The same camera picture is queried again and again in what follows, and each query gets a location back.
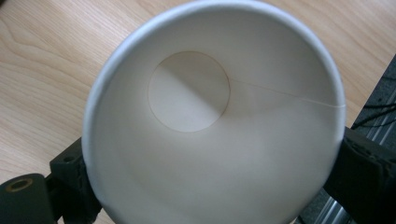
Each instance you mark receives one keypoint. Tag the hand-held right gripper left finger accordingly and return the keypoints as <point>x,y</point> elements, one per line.
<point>71,183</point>

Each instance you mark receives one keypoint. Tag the single white paper cup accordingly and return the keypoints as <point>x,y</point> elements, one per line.
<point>218,124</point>

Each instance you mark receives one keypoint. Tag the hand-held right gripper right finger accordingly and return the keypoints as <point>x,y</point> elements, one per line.
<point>364,177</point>

